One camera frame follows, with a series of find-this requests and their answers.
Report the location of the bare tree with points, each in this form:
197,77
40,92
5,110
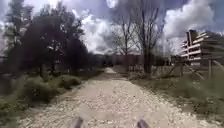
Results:
146,50
125,40

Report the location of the wooden post fence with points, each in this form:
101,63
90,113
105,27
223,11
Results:
209,68

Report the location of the robot's own part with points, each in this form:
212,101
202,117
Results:
78,123
142,124

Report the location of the pale gravel path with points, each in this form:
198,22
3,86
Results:
110,100

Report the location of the terraced pale multi-storey building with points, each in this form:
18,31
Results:
200,46

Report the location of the grass verge with scrub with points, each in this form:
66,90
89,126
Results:
36,90
186,94

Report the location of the group of dark trees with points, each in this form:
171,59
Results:
50,43

